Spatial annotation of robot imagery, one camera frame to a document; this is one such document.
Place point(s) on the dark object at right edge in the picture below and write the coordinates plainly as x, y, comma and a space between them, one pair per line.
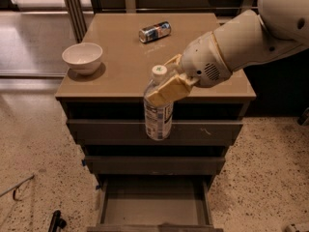
303, 120

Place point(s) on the clear plastic bottle white cap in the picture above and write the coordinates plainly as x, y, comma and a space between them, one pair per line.
158, 120

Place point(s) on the brown drawer cabinet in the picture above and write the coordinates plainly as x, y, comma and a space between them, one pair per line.
115, 90

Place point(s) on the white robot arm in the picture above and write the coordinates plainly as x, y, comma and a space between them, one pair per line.
280, 28

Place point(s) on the metal railing frame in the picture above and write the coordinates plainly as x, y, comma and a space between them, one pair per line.
161, 0

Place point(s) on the middle grey drawer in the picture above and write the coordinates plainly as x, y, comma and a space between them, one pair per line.
154, 165

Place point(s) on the silver blue soda can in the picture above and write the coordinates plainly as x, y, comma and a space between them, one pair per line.
154, 32

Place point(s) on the top grey drawer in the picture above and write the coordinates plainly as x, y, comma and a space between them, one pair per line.
191, 133

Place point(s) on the thin metal rod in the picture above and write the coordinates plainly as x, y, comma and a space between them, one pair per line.
16, 186

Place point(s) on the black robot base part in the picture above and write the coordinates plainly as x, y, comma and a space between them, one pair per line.
57, 222

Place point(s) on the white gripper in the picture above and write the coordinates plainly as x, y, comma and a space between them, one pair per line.
202, 64

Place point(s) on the open bottom grey drawer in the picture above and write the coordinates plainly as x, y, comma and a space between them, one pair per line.
154, 204

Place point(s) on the white ceramic bowl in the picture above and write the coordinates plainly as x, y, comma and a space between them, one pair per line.
83, 58

